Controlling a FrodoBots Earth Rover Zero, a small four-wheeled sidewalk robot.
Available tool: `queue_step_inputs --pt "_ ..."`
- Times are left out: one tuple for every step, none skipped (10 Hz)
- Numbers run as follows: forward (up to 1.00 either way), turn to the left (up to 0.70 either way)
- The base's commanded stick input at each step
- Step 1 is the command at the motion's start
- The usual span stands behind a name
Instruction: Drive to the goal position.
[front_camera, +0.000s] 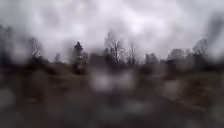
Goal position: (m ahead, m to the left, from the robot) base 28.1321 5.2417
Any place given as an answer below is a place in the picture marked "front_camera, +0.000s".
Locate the tall bare tree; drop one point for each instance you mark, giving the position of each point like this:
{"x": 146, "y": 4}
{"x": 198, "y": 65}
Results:
{"x": 113, "y": 46}

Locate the dark conifer tree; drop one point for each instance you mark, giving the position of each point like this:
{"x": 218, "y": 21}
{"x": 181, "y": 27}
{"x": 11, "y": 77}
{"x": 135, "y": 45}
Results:
{"x": 78, "y": 53}

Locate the dark asphalt path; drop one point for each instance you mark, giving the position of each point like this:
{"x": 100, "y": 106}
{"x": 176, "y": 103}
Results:
{"x": 110, "y": 115}

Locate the row of trees and bushes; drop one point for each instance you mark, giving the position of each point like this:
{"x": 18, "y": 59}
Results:
{"x": 173, "y": 61}

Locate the brownish grass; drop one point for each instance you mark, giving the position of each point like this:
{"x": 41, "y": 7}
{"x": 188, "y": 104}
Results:
{"x": 196, "y": 87}
{"x": 50, "y": 82}

